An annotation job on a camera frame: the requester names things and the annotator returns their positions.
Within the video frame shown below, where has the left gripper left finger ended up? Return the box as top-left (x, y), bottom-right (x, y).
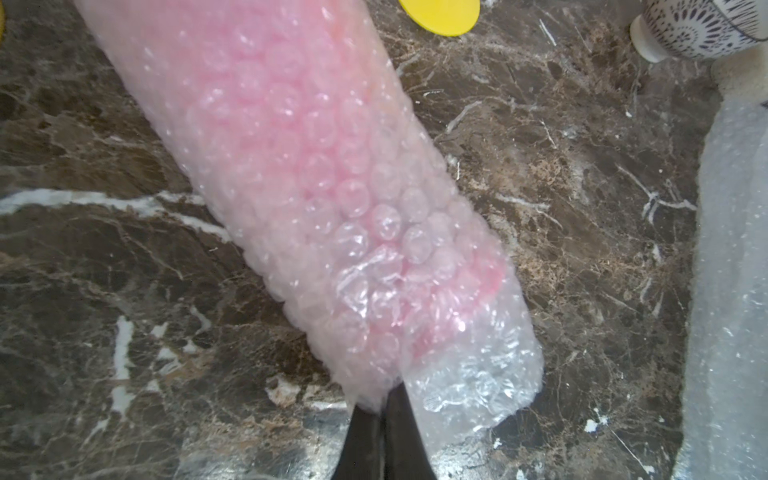
top-left (331, 406), bottom-right (384, 480)

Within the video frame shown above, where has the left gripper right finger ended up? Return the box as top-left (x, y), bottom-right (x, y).
top-left (383, 383), bottom-right (436, 480)

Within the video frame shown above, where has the pink bubble glass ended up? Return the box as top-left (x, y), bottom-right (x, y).
top-left (76, 1), bottom-right (544, 448)

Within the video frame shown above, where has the clear bubble wrap sheet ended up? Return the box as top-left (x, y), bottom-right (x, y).
top-left (672, 99), bottom-right (767, 479)

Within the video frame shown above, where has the yellow bubble glass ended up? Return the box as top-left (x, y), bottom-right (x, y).
top-left (399, 0), bottom-right (481, 37)

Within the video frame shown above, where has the white sink strainer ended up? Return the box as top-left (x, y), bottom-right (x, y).
top-left (629, 0), bottom-right (767, 63)

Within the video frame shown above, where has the clear jar with powder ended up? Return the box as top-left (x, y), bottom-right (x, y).
top-left (711, 43), bottom-right (767, 107)

